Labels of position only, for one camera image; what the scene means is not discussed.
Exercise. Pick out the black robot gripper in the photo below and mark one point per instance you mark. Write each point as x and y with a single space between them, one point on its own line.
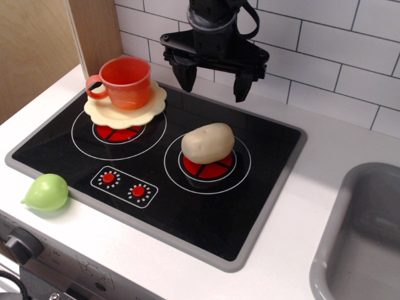
225 50

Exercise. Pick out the orange plastic cup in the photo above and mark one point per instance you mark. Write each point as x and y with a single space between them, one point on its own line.
126 81

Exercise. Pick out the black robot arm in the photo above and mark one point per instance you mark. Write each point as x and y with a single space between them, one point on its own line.
214 16

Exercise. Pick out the cream scalloped plate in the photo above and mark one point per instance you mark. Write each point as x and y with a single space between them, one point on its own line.
104 113

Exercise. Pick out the beige toy potato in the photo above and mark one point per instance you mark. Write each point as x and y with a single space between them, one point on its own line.
208 144

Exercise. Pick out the black toy stovetop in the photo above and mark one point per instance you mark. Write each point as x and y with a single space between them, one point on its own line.
140 176

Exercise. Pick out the wooden side panel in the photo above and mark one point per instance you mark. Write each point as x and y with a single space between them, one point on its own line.
41 41

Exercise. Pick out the green toy pear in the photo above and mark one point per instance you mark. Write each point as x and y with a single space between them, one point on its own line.
49 192

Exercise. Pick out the grey sink basin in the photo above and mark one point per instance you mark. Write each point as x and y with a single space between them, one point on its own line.
358 254

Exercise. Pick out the grey oven front panel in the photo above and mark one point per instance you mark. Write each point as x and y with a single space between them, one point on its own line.
71 271

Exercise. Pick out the grey oven knob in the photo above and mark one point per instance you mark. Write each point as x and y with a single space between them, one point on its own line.
23 246

